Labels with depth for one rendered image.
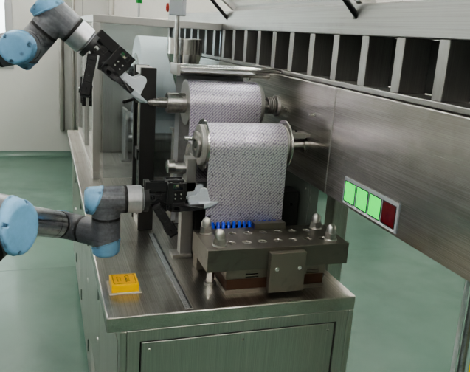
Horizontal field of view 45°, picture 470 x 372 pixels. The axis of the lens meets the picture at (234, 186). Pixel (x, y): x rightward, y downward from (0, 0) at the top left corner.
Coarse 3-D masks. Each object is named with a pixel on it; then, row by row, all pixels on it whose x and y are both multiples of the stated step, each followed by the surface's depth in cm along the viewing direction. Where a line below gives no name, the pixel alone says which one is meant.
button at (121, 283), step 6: (114, 276) 150; (120, 276) 150; (126, 276) 150; (132, 276) 151; (114, 282) 146; (120, 282) 147; (126, 282) 147; (132, 282) 147; (138, 282) 148; (114, 288) 145; (120, 288) 145; (126, 288) 146; (132, 288) 146; (138, 288) 147
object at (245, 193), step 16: (208, 176) 159; (224, 176) 160; (240, 176) 162; (256, 176) 163; (272, 176) 165; (208, 192) 160; (224, 192) 162; (240, 192) 163; (256, 192) 165; (272, 192) 166; (208, 208) 161; (224, 208) 163; (240, 208) 164; (256, 208) 166; (272, 208) 168
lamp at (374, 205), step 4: (372, 196) 136; (372, 200) 136; (376, 200) 134; (380, 200) 133; (372, 204) 136; (376, 204) 134; (380, 204) 133; (368, 208) 138; (372, 208) 136; (376, 208) 134; (368, 212) 138; (372, 212) 136; (376, 212) 135; (376, 216) 135
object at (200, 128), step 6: (198, 126) 161; (204, 132) 158; (204, 138) 157; (288, 138) 165; (204, 144) 157; (288, 144) 165; (204, 150) 157; (288, 150) 165; (204, 156) 158; (198, 162) 162
